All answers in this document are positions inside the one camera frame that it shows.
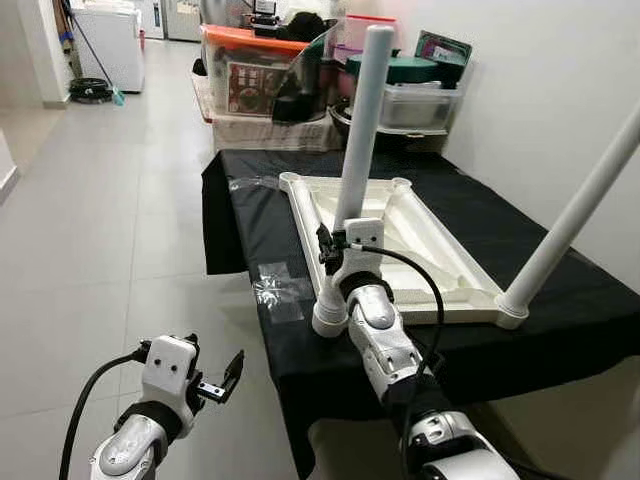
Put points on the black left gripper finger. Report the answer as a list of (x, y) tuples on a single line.
[(236, 375), (191, 342)]

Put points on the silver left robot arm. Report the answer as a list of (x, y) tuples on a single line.
[(135, 445)]

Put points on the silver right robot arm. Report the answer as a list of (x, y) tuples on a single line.
[(385, 345)]

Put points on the white plastic children table top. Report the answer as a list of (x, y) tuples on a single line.
[(400, 245)]

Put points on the clear plastic film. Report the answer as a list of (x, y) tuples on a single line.
[(282, 290), (255, 184)]

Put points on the dark metal basin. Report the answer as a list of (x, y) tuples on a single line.
[(400, 140)]

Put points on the beige cloth covered table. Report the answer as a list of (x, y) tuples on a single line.
[(260, 135)]

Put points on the clear plastic container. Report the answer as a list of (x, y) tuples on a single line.
[(420, 108)]

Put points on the orange lid storage box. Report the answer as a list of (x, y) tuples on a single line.
[(245, 80)]

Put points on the green pot lid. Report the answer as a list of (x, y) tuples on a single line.
[(410, 68)]

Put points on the black tablecloth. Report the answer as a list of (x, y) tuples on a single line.
[(540, 300)]

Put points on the pink box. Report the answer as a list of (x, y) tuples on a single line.
[(365, 30)]

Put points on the black cloth bundle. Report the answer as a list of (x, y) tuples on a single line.
[(308, 25)]

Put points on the grey appliance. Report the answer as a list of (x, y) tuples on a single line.
[(265, 15)]

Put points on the white chest appliance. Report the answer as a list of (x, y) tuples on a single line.
[(110, 50)]

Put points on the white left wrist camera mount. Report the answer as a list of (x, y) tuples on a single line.
[(165, 375)]

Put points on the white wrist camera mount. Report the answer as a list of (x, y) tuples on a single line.
[(362, 235), (165, 375)]

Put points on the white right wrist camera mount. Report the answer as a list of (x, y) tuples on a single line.
[(362, 235)]

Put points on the dark picture frame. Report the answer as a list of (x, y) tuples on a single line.
[(445, 48)]

